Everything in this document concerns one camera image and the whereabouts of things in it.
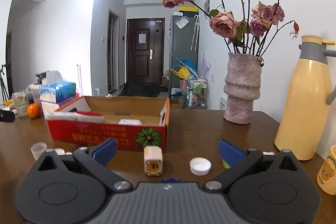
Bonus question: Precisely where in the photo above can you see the white bottle cap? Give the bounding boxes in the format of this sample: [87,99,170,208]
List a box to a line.
[54,148,66,155]
[189,157,212,176]

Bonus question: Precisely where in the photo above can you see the clear jar white pellets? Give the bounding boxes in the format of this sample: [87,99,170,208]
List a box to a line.
[118,119,142,125]

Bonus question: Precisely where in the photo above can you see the red white lint brush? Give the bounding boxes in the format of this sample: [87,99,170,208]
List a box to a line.
[45,111,105,123]

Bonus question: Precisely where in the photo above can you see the grey tape roll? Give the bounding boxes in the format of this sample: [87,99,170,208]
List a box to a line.
[31,142,47,161]

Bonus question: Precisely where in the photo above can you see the cream cube charger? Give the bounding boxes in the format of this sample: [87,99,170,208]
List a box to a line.
[143,145,163,176]

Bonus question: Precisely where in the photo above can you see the blue jar lid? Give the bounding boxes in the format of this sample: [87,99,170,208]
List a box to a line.
[160,178,182,184]

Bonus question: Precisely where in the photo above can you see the green spray bottle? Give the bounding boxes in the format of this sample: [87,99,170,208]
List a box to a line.
[223,160,230,169]

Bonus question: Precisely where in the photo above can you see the glass cup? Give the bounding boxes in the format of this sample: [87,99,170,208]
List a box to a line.
[13,91,29,118]

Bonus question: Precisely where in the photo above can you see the orange fruit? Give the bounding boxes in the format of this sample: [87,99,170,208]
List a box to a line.
[27,103,41,119]

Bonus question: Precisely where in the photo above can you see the clear food container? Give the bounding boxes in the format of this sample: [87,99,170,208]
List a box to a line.
[29,84,41,105]

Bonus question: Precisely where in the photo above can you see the purple tissue pack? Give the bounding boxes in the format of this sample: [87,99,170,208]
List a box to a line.
[41,93,80,117]

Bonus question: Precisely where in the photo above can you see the red cardboard box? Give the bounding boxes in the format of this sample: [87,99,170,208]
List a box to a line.
[46,96,170,151]

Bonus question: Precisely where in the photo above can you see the blue tissue pack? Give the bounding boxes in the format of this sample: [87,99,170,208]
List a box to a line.
[40,82,76,103]

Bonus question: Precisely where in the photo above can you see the pink textured vase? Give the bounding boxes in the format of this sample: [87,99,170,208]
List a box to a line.
[223,53,262,125]

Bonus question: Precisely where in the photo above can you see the black bag on floor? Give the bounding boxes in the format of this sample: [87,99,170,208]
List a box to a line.
[119,80,161,97]

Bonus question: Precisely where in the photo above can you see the yellow thermos jug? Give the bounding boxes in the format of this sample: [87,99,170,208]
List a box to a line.
[274,35,335,161]

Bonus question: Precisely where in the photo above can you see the yellow bear mug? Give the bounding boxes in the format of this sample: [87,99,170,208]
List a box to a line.
[317,145,336,196]

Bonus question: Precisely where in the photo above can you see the dark brown door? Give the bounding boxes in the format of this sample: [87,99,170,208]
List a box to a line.
[126,18,165,84]

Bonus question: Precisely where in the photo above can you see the dried pink roses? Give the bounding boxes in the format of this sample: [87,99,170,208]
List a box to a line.
[161,0,288,57]

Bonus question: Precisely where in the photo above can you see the grey refrigerator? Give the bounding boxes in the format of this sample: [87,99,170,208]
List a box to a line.
[168,15,198,98]

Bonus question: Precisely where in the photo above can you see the wire trolley rack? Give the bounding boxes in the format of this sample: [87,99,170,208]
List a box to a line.
[186,75,209,110]

